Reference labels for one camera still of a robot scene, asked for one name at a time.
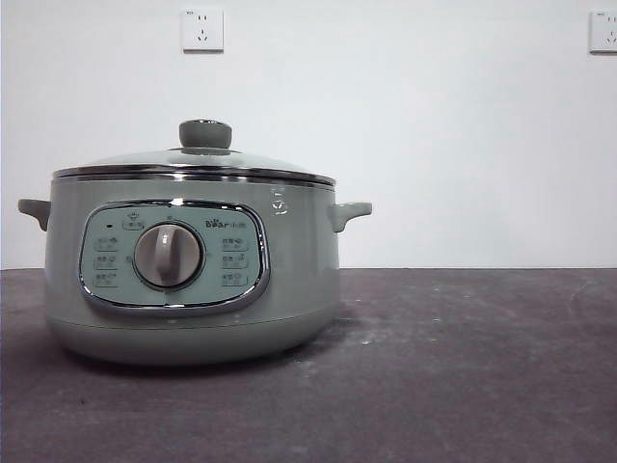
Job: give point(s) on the pale green electric cooking pot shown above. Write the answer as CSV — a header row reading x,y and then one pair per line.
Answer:
x,y
299,270

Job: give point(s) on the white wall socket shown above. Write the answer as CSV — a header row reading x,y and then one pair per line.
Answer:
x,y
604,33
203,30

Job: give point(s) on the glass lid with green knob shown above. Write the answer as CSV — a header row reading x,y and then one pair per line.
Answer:
x,y
205,134

